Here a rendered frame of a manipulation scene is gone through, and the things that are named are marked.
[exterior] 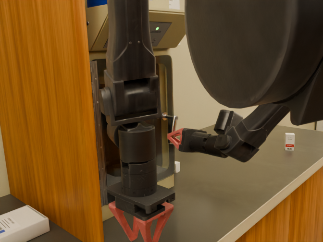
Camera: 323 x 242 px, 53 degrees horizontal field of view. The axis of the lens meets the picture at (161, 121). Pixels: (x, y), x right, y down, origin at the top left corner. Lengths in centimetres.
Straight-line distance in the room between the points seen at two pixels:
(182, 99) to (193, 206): 89
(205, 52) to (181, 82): 162
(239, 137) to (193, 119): 111
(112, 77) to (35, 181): 63
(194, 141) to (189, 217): 22
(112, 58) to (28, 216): 63
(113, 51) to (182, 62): 134
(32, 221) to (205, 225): 46
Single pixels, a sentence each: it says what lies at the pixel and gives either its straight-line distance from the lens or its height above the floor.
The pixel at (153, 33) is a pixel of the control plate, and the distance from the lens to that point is 90.
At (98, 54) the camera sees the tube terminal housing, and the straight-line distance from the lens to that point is 86.
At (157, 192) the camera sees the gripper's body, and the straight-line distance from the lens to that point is 52.
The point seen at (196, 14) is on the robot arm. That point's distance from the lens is 16.
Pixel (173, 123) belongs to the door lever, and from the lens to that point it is 99.
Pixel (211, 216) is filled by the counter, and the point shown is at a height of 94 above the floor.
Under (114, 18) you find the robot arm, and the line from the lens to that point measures 44.
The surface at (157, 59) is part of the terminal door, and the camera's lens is 99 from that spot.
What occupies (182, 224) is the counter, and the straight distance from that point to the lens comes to 93.
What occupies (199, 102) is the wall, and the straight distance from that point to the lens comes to 192.
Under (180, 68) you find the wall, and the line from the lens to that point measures 177.
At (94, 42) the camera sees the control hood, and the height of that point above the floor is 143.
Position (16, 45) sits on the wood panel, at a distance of 97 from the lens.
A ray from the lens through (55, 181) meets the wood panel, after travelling 92.
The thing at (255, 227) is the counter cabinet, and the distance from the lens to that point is 112.
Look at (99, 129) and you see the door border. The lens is 86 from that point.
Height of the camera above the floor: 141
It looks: 13 degrees down
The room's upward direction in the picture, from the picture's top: 2 degrees counter-clockwise
